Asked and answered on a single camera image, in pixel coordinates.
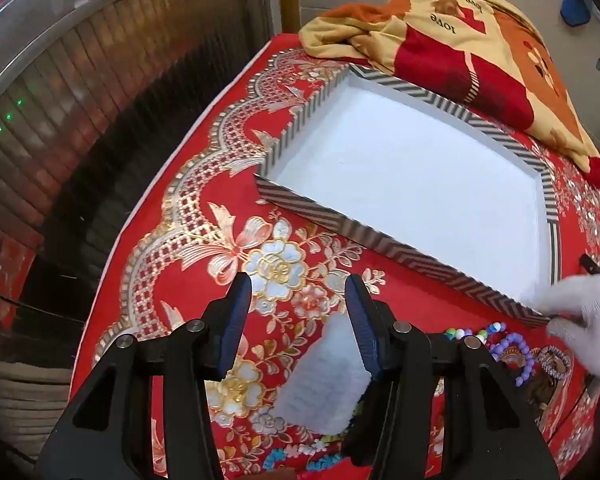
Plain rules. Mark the striped tray with white lining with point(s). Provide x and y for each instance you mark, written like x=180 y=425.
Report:
x=424 y=182

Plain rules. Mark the blue object on wall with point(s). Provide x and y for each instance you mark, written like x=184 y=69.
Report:
x=575 y=13

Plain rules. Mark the white fluffy headband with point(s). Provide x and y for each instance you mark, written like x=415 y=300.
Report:
x=322 y=391

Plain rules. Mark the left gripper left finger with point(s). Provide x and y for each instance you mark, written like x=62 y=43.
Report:
x=225 y=319

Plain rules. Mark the red floral bed cover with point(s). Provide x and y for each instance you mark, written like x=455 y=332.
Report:
x=201 y=221

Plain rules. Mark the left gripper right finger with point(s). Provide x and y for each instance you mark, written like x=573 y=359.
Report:
x=370 y=326

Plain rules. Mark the red yellow love blanket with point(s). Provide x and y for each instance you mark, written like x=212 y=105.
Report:
x=482 y=53

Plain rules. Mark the white gloved right hand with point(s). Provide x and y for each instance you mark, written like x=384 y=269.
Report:
x=573 y=306

